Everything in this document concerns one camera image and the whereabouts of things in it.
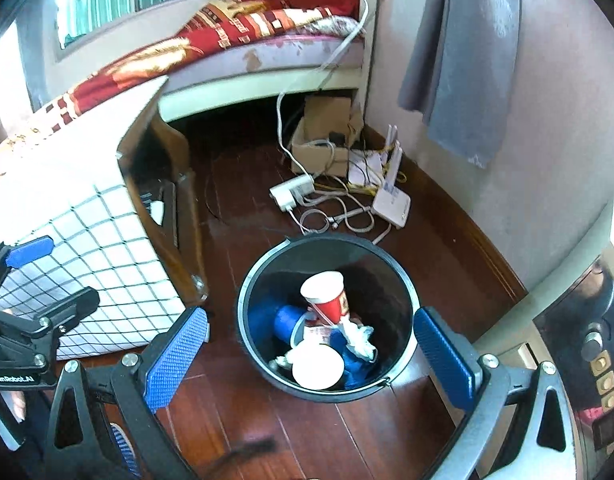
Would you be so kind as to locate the black power adapter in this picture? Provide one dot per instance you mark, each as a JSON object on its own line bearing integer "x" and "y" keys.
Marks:
{"x": 338, "y": 139}

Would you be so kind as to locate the blue cup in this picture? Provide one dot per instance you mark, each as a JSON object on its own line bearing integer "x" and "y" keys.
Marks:
{"x": 287, "y": 322}

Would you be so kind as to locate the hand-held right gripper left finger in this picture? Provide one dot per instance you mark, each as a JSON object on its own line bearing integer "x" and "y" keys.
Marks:
{"x": 179, "y": 355}

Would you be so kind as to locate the cardboard box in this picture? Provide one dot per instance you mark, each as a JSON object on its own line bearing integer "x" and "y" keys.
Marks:
{"x": 319, "y": 160}

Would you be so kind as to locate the white floor power strip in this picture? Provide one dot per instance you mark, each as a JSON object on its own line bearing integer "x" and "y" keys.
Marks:
{"x": 292, "y": 192}

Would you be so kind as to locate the white red small box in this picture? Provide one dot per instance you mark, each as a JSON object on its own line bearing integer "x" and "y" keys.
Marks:
{"x": 319, "y": 334}

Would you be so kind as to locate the white modem box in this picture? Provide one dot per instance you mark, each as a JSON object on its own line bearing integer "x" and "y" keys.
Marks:
{"x": 362, "y": 170}

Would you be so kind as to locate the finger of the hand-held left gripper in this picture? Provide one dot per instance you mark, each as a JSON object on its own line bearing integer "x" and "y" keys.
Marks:
{"x": 29, "y": 252}
{"x": 69, "y": 310}

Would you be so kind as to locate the white cabinet with glossy door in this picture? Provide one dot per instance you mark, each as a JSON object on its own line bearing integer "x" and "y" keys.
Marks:
{"x": 557, "y": 280}

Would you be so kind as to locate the blue striped slipper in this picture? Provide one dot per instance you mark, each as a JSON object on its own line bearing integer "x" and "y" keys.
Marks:
{"x": 122, "y": 442}

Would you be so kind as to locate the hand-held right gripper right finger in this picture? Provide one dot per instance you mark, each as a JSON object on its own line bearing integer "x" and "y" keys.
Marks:
{"x": 444, "y": 355}

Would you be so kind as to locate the lilac mattress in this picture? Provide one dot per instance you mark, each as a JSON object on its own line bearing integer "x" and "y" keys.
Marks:
{"x": 287, "y": 52}

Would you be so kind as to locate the white bed frame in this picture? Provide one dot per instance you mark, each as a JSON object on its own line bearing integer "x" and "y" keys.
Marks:
{"x": 227, "y": 97}

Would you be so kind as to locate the grey curtain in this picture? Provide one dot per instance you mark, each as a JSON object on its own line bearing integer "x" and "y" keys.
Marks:
{"x": 462, "y": 60}

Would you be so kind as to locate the black trash bin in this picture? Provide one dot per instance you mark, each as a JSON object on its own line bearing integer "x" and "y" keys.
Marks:
{"x": 367, "y": 270}

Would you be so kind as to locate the blue cloth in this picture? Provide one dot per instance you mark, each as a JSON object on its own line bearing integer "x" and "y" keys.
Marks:
{"x": 357, "y": 372}

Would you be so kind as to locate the person's left hand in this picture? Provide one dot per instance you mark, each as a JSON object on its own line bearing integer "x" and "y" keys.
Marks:
{"x": 14, "y": 405}

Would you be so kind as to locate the floral pillow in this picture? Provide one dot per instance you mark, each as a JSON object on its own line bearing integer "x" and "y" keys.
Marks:
{"x": 337, "y": 25}

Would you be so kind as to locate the red paper cup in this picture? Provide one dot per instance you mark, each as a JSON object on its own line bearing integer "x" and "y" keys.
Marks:
{"x": 332, "y": 305}

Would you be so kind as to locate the bed with red blanket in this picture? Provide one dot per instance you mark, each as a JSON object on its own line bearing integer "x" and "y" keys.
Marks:
{"x": 152, "y": 55}

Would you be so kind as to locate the clear plastic bag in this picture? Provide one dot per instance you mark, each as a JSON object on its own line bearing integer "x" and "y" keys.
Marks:
{"x": 359, "y": 342}

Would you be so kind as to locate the white router with antennas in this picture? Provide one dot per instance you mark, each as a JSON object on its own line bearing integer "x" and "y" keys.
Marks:
{"x": 392, "y": 207}

